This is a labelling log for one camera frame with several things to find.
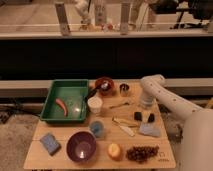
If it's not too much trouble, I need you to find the black ladle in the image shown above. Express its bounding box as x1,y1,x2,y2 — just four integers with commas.
84,83,109,102

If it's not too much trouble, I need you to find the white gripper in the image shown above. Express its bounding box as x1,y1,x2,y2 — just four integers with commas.
134,94,155,123

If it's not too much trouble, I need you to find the light blue cloth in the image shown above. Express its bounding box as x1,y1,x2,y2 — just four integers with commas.
139,123,161,137

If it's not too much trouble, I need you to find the green plastic tray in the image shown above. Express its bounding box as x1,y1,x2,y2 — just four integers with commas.
40,79,89,124

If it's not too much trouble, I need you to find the blue glass cup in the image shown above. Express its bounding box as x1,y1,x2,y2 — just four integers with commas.
89,121,104,138

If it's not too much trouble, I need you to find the orange fruit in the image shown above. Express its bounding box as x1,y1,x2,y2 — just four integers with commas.
107,143,122,160

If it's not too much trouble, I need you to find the bunch of dark grapes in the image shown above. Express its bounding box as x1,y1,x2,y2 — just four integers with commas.
126,146,159,163

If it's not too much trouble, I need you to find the wooden spatula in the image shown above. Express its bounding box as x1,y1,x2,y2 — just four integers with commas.
112,117,139,137

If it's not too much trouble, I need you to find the red bowl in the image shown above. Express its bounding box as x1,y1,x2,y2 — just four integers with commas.
95,77,115,96

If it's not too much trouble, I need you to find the purple bowl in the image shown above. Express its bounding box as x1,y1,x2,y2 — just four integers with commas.
66,131,96,163

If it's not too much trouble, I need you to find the metal fork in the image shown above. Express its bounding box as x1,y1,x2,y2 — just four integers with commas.
109,102,132,109

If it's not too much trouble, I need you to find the black eraser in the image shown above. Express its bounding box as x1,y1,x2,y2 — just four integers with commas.
141,112,150,123

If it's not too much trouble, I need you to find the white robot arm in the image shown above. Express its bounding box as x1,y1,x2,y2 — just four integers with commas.
139,74,213,171

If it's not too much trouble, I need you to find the blue sponge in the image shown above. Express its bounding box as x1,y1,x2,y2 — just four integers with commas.
40,133,61,156

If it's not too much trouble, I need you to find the red chili pepper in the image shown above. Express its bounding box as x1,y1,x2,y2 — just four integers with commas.
55,98,68,116

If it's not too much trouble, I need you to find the white cup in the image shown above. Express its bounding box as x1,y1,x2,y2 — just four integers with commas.
87,97,103,114

